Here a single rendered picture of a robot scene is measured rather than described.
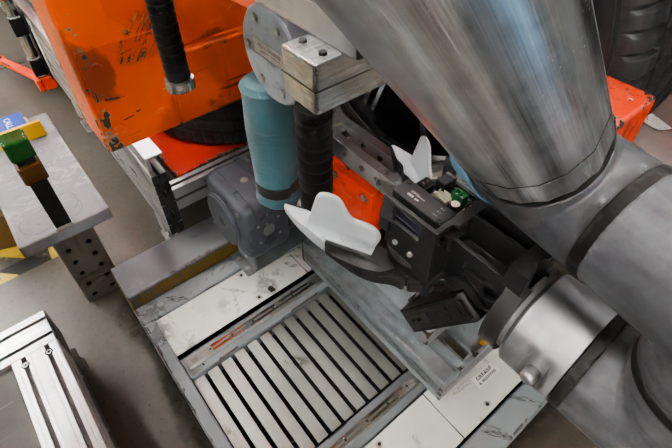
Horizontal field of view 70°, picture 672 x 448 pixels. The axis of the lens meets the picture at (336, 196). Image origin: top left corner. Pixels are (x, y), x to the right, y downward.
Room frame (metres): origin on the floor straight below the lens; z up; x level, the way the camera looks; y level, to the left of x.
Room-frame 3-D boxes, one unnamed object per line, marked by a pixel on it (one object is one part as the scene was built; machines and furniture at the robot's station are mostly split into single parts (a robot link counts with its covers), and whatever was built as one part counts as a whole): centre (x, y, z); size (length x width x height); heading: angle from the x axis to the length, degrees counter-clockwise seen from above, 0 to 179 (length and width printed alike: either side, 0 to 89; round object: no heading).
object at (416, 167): (0.34, -0.08, 0.85); 0.09 x 0.03 x 0.06; 8
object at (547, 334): (0.16, -0.14, 0.85); 0.08 x 0.05 x 0.08; 129
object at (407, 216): (0.23, -0.10, 0.86); 0.12 x 0.08 x 0.09; 39
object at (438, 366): (0.74, -0.20, 0.13); 0.50 x 0.36 x 0.10; 39
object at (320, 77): (0.39, 0.00, 0.93); 0.09 x 0.05 x 0.05; 129
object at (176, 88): (0.64, 0.24, 0.83); 0.04 x 0.04 x 0.16
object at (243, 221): (0.88, 0.10, 0.26); 0.42 x 0.18 x 0.35; 129
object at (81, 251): (0.80, 0.68, 0.21); 0.10 x 0.10 x 0.42; 39
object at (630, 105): (0.41, -0.26, 0.85); 0.09 x 0.08 x 0.07; 39
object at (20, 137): (0.63, 0.53, 0.64); 0.04 x 0.04 x 0.04; 39
